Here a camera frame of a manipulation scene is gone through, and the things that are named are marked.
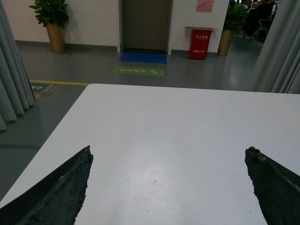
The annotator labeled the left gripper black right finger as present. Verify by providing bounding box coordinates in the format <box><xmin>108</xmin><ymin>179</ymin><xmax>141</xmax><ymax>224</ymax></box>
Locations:
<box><xmin>245</xmin><ymin>146</ymin><xmax>300</xmax><ymax>225</ymax></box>

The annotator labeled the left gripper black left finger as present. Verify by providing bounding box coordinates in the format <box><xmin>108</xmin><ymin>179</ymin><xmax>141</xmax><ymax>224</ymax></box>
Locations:
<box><xmin>0</xmin><ymin>147</ymin><xmax>93</xmax><ymax>225</ymax></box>

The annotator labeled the grey curtain left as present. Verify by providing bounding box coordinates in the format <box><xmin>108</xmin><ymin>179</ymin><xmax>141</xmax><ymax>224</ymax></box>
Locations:
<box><xmin>0</xmin><ymin>3</ymin><xmax>36</xmax><ymax>131</ymax></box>

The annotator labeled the grey curtain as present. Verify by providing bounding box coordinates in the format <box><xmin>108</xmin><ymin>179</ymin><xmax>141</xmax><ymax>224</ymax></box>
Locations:
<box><xmin>247</xmin><ymin>0</ymin><xmax>300</xmax><ymax>94</ymax></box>
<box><xmin>0</xmin><ymin>3</ymin><xmax>36</xmax><ymax>131</ymax></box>

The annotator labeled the dark floor sign sticker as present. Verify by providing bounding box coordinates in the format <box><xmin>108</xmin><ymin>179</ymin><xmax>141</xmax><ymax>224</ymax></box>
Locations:
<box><xmin>31</xmin><ymin>82</ymin><xmax>54</xmax><ymax>94</ymax></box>

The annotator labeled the grey curtain right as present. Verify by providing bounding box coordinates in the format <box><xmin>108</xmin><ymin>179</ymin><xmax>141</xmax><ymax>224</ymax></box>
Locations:
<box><xmin>247</xmin><ymin>0</ymin><xmax>300</xmax><ymax>94</ymax></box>

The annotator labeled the yellow floor tape line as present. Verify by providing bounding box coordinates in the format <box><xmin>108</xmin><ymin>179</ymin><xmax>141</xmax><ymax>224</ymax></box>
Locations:
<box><xmin>30</xmin><ymin>80</ymin><xmax>91</xmax><ymax>86</ymax></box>

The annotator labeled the green floor sign sticker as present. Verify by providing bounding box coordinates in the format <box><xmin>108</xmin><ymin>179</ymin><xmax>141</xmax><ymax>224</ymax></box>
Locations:
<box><xmin>113</xmin><ymin>67</ymin><xmax>163</xmax><ymax>76</ymax></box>

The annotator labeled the blue floor mat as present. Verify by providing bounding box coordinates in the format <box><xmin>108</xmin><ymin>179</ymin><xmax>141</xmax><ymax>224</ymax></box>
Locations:
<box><xmin>120</xmin><ymin>52</ymin><xmax>167</xmax><ymax>64</ymax></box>

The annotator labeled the right potted plant gold pot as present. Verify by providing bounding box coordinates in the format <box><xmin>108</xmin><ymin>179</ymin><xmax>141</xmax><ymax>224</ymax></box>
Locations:
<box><xmin>217</xmin><ymin>2</ymin><xmax>250</xmax><ymax>57</ymax></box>

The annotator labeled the potted plant gold pot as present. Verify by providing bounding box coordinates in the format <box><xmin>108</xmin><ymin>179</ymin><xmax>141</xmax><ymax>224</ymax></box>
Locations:
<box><xmin>217</xmin><ymin>2</ymin><xmax>250</xmax><ymax>57</ymax></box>
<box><xmin>28</xmin><ymin>0</ymin><xmax>70</xmax><ymax>53</ymax></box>

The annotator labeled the left potted plant gold pot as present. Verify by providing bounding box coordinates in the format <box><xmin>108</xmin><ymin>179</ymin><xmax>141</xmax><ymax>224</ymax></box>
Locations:
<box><xmin>28</xmin><ymin>0</ymin><xmax>70</xmax><ymax>53</ymax></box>

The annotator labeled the red fire extinguisher box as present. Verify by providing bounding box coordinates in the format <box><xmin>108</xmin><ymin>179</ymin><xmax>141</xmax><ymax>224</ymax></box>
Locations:
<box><xmin>185</xmin><ymin>26</ymin><xmax>217</xmax><ymax>60</ymax></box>

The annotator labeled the seated person in black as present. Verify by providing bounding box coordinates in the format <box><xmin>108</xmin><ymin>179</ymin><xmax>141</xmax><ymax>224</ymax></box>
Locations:
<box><xmin>244</xmin><ymin>0</ymin><xmax>274</xmax><ymax>36</ymax></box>

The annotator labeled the grey door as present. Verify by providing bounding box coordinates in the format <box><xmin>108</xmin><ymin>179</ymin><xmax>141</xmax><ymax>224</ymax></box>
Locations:
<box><xmin>120</xmin><ymin>0</ymin><xmax>173</xmax><ymax>53</ymax></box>

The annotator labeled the metal chair frame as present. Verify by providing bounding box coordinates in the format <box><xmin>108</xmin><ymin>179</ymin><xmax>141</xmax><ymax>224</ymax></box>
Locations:
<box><xmin>249</xmin><ymin>19</ymin><xmax>270</xmax><ymax>41</ymax></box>

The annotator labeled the pink wall notice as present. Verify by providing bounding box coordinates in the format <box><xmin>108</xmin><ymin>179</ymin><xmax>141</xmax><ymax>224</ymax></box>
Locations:
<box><xmin>196</xmin><ymin>0</ymin><xmax>214</xmax><ymax>13</ymax></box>

